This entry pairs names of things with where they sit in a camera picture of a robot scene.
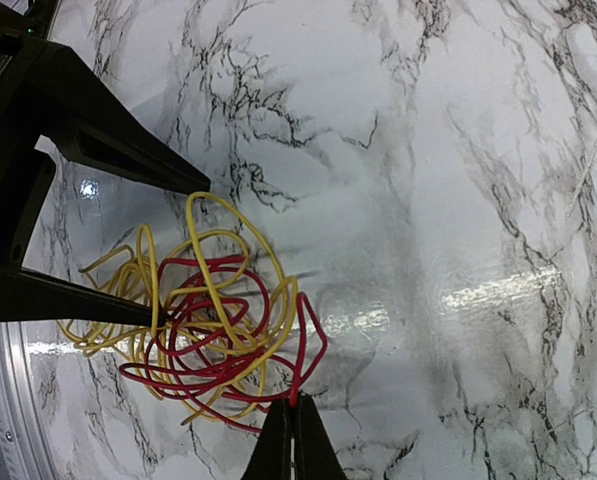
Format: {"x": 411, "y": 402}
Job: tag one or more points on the aluminium front frame rail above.
{"x": 22, "y": 443}

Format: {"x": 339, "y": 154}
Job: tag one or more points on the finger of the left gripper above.
{"x": 27, "y": 295}

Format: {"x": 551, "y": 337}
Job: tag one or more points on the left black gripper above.
{"x": 46, "y": 88}

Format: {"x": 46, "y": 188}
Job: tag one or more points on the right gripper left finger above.
{"x": 271, "y": 457}

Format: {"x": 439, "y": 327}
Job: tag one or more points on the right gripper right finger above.
{"x": 315, "y": 457}

